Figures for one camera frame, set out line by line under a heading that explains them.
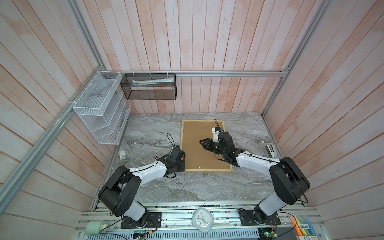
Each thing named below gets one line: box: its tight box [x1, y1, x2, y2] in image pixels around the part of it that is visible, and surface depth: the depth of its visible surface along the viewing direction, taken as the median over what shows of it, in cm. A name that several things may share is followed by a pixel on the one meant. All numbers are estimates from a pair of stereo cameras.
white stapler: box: [266, 145, 278, 159], surface depth 99 cm
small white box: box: [119, 151, 125, 160], surface depth 98 cm
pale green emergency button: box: [86, 220, 109, 235], surface depth 67 cm
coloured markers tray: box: [290, 214, 319, 240], surface depth 71 cm
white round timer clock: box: [191, 207, 214, 233], surface depth 73 cm
